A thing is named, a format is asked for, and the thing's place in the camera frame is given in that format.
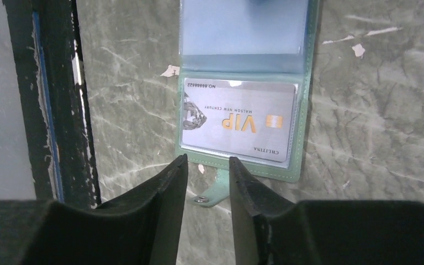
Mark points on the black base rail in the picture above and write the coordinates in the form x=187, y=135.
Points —
x=46, y=43

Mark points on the green card holder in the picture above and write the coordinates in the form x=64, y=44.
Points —
x=270, y=41

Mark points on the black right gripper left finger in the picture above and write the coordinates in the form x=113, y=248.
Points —
x=141, y=226

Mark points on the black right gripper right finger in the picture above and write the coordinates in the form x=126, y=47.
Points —
x=269, y=229

